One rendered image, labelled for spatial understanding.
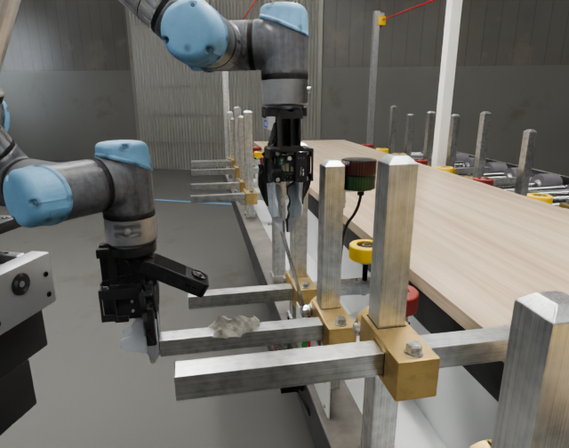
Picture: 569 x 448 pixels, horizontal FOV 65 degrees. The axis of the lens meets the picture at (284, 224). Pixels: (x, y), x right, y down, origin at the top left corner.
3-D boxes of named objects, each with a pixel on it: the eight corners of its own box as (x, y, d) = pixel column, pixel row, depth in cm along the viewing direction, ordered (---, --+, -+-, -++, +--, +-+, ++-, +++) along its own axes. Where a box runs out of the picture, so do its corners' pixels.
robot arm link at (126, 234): (156, 208, 72) (152, 221, 64) (159, 235, 73) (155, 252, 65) (108, 210, 70) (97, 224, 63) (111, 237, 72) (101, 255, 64)
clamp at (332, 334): (327, 356, 75) (328, 329, 74) (308, 318, 88) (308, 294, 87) (359, 352, 76) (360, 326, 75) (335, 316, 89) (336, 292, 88)
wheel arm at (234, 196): (191, 204, 193) (190, 196, 192) (191, 203, 196) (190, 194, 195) (289, 200, 201) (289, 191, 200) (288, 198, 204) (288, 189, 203)
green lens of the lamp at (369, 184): (347, 191, 74) (347, 178, 74) (335, 184, 80) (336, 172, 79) (380, 189, 75) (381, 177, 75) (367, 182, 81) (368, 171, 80)
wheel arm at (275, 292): (188, 313, 99) (188, 295, 98) (188, 306, 102) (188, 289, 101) (373, 296, 107) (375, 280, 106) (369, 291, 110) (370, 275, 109)
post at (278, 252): (272, 284, 133) (271, 130, 121) (269, 276, 138) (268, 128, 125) (287, 282, 134) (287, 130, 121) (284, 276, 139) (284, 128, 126)
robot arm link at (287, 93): (258, 82, 75) (306, 82, 76) (259, 110, 76) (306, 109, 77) (264, 78, 68) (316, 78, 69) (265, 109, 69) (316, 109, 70)
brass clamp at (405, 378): (389, 404, 49) (393, 364, 48) (349, 340, 62) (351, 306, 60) (441, 396, 50) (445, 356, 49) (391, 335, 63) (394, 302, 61)
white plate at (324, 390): (326, 420, 78) (328, 370, 75) (294, 341, 102) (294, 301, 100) (329, 419, 78) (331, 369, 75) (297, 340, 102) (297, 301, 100)
